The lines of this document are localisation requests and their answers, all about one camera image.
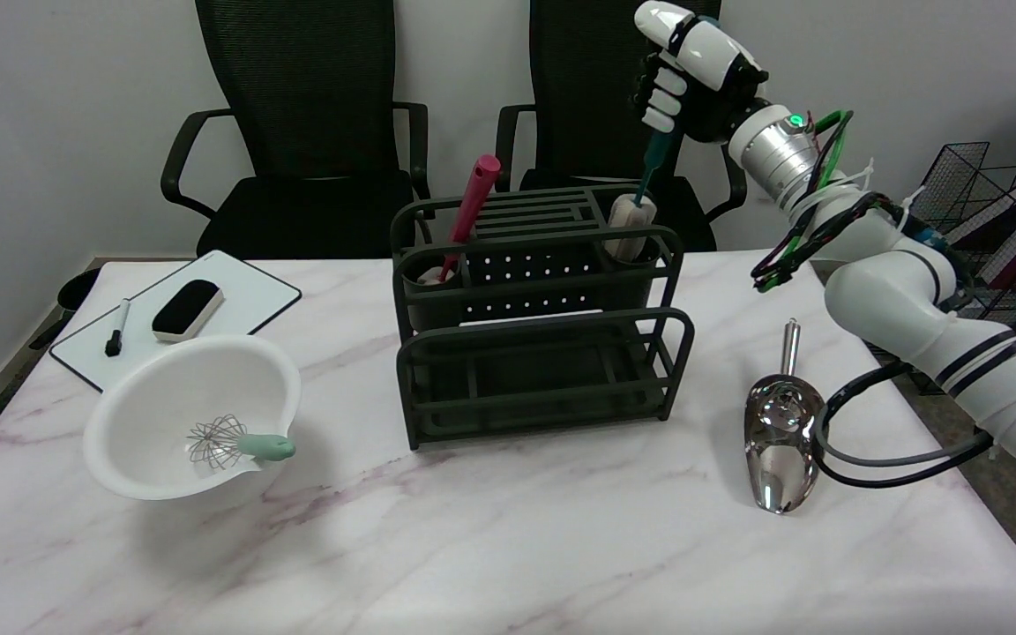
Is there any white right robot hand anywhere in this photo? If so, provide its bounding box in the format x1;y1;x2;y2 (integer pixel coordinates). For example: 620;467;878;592
630;0;770;144

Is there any teal sponge bottle brush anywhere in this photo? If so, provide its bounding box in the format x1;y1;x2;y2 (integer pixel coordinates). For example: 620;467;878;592
605;130;679;262

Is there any dark green kitchen storage rack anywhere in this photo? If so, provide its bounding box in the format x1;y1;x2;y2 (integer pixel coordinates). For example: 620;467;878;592
389;183;696;451

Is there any black mesh office chair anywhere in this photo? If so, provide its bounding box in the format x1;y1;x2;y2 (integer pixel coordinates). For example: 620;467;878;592
161;0;431;258
496;0;748;253

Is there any shiny metal scoop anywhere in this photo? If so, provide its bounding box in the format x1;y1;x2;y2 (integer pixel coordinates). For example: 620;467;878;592
743;318;826;515

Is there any black whiteboard eraser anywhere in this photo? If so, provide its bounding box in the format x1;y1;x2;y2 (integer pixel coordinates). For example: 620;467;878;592
152;280;225;343

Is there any small white whiteboard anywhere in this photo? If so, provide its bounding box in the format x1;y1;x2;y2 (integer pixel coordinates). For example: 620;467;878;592
49;250;303;392

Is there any white plastic mixing bowl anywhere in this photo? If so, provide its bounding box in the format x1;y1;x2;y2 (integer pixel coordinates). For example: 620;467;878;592
83;334;303;502

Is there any black whiteboard marker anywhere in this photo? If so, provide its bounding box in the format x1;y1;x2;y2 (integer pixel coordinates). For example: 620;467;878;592
105;298;131;358

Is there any black and green cable bundle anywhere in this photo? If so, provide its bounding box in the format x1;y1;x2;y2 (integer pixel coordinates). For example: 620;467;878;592
751;109;998;489

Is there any pink handled bottle brush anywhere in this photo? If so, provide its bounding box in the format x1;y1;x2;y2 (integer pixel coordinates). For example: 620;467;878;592
419;155;502;287

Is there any black wire book rack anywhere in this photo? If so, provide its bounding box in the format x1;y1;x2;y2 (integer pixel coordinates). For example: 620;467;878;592
857;141;1016;396

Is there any green handled wire whisk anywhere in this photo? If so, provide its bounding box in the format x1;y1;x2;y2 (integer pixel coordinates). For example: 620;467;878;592
186;415;297;468

